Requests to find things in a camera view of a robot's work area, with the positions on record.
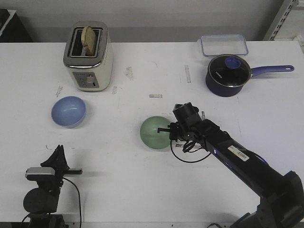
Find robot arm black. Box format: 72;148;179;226
23;145;82;228
157;103;304;228

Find white slotted shelf upright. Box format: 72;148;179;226
263;0;304;42

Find blue bowl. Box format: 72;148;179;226
51;96;86;128

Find cream and chrome toaster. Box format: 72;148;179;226
63;21;114;92

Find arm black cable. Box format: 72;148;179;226
170;139;211;163
21;177;82;228

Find green bowl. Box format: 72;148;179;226
140;116;171;150

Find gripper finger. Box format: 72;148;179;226
60;145;69;169
157;128;171;133
40;145;61;168

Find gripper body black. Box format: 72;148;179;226
37;169;83;197
169;102;202;141

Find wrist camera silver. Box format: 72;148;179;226
25;167;55;181

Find clear plastic food container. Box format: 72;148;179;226
200;34;248;57

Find glass lid with blue knob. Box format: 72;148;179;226
208;54;251;87

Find toast slice in toaster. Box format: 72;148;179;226
81;26;97;56

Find dark blue saucepan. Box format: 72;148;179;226
205;54;295;97

